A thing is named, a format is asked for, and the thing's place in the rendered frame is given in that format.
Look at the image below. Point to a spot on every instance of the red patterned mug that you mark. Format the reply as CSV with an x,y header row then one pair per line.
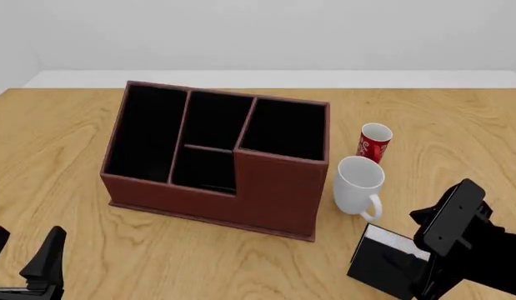
x,y
368,148

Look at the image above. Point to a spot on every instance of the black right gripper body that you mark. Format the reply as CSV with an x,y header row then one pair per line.
x,y
432,278

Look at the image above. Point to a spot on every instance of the red-brown desk caddy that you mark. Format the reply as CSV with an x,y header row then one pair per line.
x,y
278,193

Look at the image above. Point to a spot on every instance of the flat plate on black stalk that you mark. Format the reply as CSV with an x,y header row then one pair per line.
x,y
451,215

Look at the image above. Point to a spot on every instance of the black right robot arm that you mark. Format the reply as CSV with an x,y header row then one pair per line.
x,y
491,250

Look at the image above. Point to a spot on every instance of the white mug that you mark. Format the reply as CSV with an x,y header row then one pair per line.
x,y
354,195

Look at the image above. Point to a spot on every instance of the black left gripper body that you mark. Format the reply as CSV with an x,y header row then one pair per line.
x,y
24,293

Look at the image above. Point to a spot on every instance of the black book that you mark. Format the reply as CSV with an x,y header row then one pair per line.
x,y
376,265

